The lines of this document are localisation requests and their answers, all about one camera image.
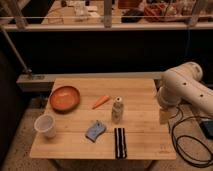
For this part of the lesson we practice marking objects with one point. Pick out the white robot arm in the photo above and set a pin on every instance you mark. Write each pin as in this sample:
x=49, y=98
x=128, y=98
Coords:
x=183, y=83

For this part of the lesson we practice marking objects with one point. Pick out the small white bottle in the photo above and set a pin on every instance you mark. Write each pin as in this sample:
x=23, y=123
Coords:
x=117, y=110

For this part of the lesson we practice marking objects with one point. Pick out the orange carrot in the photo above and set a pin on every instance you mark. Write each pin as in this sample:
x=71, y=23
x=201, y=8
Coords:
x=100, y=101

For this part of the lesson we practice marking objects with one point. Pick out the blue sponge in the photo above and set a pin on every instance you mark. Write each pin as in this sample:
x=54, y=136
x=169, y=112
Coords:
x=95, y=131

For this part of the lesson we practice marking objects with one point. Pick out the orange bowl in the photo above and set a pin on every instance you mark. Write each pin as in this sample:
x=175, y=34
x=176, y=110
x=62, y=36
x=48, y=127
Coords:
x=64, y=98

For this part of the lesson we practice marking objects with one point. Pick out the wooden table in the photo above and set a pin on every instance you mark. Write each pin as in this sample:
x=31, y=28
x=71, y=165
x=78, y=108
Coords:
x=146, y=138

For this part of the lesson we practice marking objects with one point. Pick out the black white striped cloth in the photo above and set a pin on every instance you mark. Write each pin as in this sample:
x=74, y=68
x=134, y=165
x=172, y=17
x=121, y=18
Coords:
x=120, y=143

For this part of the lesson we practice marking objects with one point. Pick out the white plastic cup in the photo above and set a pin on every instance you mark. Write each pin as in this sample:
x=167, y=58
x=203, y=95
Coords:
x=45, y=124

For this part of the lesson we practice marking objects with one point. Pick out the grey ledge beam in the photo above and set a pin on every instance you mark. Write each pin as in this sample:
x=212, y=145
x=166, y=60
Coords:
x=50, y=82

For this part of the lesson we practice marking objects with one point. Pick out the metal railing frame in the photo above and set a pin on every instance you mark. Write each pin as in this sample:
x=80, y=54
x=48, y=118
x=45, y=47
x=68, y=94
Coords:
x=125, y=47

